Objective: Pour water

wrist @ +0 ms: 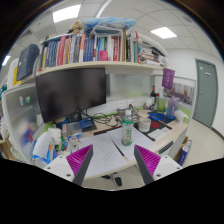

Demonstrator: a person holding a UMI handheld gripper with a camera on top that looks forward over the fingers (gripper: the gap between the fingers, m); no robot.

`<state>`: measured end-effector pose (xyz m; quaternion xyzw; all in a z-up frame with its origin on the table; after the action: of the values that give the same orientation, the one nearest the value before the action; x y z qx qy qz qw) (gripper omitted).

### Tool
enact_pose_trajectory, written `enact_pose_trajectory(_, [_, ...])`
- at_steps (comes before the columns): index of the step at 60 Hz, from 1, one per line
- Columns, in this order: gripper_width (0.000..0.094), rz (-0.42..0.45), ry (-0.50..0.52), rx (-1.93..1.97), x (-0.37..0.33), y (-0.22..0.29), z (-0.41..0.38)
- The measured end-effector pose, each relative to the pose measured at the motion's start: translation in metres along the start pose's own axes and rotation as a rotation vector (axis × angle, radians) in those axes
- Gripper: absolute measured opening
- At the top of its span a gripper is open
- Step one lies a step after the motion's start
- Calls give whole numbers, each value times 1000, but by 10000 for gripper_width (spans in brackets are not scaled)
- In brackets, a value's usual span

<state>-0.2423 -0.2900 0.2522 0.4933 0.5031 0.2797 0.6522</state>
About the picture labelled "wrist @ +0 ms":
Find white paper sheet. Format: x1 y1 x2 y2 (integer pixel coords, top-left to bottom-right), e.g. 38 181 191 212
106 126 156 162
79 134 126 178

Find wooden bookshelf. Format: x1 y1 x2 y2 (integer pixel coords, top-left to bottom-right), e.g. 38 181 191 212
31 31 168 79

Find dark blue box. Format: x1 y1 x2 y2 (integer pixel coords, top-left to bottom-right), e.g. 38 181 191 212
16 44 40 81

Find blue calculator device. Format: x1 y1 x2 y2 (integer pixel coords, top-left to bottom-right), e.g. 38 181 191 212
79 118 97 132

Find black desk mat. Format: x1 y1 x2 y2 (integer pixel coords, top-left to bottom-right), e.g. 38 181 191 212
134 120 172 141

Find brown plush toy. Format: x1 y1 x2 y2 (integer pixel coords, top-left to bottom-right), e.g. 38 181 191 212
69 20 83 34

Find ceiling light panel left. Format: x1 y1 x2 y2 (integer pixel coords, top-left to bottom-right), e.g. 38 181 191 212
53 5 81 23

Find purple plastic water jug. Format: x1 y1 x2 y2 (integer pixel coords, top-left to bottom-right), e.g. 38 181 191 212
167 96 179 119

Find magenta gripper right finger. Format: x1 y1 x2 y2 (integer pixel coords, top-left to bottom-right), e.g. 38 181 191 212
134 145 161 184

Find white paper sheet left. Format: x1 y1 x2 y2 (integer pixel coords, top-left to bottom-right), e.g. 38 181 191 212
79 134 126 178

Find white stacked paper cups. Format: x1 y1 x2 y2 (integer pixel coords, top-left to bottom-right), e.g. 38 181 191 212
138 118 151 132

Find blue patterned pillow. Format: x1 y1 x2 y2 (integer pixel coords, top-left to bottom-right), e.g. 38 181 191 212
82 17 137 31

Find blue bowl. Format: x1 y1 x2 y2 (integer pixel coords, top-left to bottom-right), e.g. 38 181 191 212
149 113 164 121

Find grey door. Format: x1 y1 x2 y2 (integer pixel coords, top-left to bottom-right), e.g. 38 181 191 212
193 59 218 128

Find ceiling light panel right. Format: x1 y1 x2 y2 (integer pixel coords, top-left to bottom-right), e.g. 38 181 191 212
151 27 176 39

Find blue white carton box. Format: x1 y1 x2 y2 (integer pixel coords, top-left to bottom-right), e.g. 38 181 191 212
177 140 192 166

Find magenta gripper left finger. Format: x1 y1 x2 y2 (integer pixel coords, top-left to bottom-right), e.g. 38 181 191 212
66 145 93 186

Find black computer monitor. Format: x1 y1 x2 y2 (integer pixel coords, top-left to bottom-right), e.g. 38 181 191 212
36 68 106 122

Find white paper sheet right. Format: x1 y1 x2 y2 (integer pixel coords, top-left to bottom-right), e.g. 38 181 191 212
106 126 156 162

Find dark wine bottle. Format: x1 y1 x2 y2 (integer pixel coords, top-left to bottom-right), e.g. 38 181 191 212
150 86 156 106

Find purple hanging sign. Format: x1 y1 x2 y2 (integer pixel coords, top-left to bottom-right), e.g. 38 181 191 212
162 68 175 90

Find ceiling light panel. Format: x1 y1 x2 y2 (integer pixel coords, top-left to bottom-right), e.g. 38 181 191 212
151 27 176 39
53 5 81 23

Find green-label plastic water bottle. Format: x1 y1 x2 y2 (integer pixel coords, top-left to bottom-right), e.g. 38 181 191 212
122 109 134 146

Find row of books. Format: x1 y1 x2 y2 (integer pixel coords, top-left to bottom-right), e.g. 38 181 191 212
39 29 140 69

